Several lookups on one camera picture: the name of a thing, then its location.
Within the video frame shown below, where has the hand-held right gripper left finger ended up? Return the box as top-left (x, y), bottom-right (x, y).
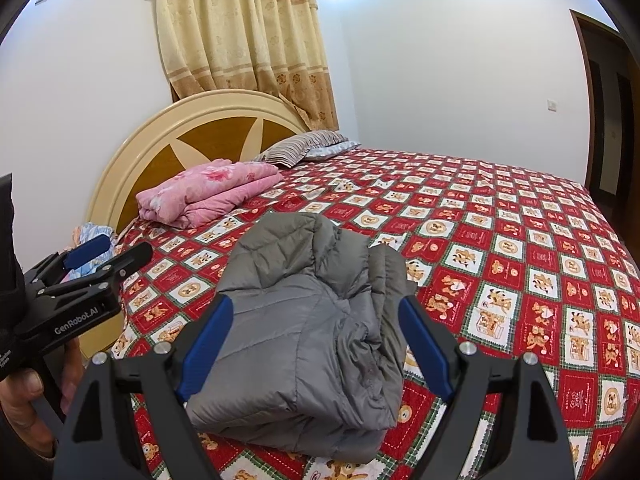
top-left (52, 294), bottom-right (235, 480)

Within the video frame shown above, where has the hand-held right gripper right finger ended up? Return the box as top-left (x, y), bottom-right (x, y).
top-left (397, 295), bottom-right (576, 480)

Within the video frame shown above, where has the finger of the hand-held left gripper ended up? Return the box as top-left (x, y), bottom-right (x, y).
top-left (37, 241), bottom-right (153, 296)
top-left (22, 234), bottom-right (112, 286)

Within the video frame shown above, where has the grey puffer jacket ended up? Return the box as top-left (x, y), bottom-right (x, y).
top-left (185, 212), bottom-right (418, 461)

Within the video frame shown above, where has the person's left hand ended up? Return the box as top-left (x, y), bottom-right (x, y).
top-left (0, 337), bottom-right (87, 461)

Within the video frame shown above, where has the blue printed cloth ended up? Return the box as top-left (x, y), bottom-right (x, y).
top-left (72, 222), bottom-right (118, 281)

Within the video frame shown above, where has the pink floral folded blanket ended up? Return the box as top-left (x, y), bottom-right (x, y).
top-left (136, 158), bottom-right (283, 229)

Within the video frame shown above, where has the cream and brown headboard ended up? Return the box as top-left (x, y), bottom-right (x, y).
top-left (87, 89), bottom-right (308, 241)

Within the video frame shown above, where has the red checkered bear bedsheet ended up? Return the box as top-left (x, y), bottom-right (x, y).
top-left (112, 146), bottom-right (632, 480)

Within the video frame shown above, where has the striped pillow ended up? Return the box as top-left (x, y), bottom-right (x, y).
top-left (252, 130), bottom-right (349, 168)

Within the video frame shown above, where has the grey patterned pillow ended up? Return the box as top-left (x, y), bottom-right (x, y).
top-left (302, 140), bottom-right (362, 162)

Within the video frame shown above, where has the beige patterned curtain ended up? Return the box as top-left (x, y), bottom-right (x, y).
top-left (151, 0), bottom-right (340, 133)

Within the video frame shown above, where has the brown wooden door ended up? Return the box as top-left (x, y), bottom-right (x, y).
top-left (570, 8), bottom-right (632, 196)

